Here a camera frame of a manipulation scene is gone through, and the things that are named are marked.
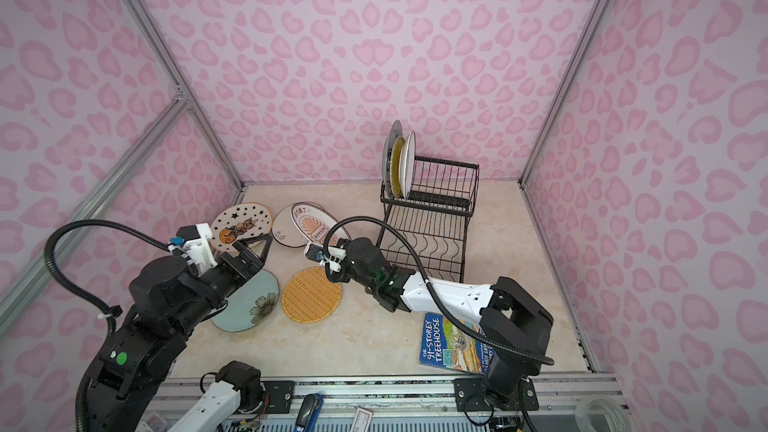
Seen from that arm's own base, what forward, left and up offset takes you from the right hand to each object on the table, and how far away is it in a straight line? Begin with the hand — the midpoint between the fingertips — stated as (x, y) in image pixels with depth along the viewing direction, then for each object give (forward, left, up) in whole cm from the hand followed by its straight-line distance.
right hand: (326, 241), depth 76 cm
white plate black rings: (+27, -20, +2) cm, 34 cm away
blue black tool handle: (-34, +1, -18) cm, 39 cm away
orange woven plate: (-5, +9, -23) cm, 25 cm away
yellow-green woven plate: (+18, -17, +9) cm, 27 cm away
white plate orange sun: (+8, +6, -4) cm, 11 cm away
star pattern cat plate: (+21, +39, -20) cm, 49 cm away
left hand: (-9, +9, +13) cm, 18 cm away
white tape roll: (-33, -68, -20) cm, 79 cm away
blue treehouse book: (-19, -31, -21) cm, 42 cm away
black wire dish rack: (+24, -30, -22) cm, 44 cm away
